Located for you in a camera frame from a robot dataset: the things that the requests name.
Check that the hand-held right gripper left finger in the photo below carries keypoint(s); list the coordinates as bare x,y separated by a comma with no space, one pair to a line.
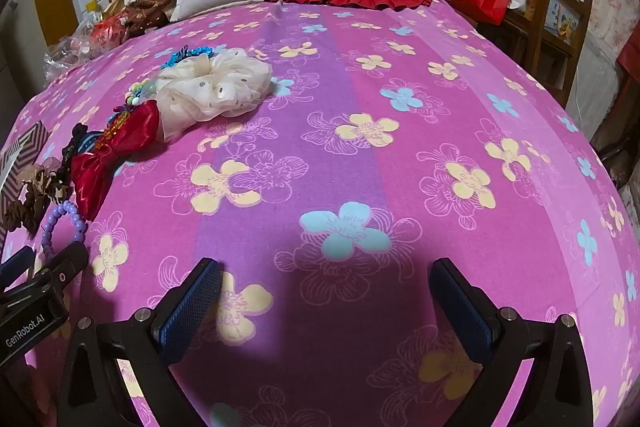
192,307

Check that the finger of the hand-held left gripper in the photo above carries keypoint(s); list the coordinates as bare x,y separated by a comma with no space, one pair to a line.
17,259
62,264

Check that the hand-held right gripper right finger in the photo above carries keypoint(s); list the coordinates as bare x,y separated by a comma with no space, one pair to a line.
462,312

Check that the brown bow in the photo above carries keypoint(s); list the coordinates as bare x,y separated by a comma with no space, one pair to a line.
35,197

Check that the red satin bow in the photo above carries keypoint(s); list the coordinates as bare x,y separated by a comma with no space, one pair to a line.
95,177

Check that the striped shallow box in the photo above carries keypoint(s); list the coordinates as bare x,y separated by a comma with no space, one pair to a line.
20,147

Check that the black scrunchie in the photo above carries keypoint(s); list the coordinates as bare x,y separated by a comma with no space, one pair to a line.
72,149

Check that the blue striped ribbon band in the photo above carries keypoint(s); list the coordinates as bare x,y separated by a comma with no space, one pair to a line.
89,142

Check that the cream dotted scrunchie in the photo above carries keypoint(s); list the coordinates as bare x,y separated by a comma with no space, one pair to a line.
215,82

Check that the blue sequin scrunchie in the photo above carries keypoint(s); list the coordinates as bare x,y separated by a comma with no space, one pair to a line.
182,56

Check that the pink floral bed sheet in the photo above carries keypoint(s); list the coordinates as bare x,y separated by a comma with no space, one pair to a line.
350,157

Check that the heap of plastic bags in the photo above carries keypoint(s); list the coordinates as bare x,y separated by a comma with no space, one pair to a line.
85,37

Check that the wooden chair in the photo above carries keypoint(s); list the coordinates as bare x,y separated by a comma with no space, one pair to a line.
582,17

